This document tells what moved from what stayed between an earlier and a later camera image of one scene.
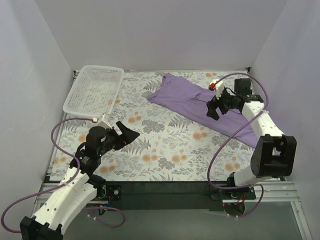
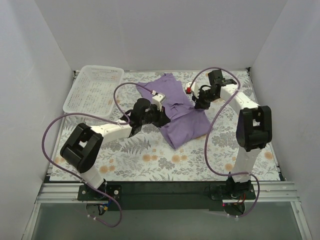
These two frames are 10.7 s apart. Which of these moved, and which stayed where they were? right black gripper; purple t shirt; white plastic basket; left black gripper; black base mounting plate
Moved: left black gripper; purple t shirt; right black gripper
Stayed: white plastic basket; black base mounting plate
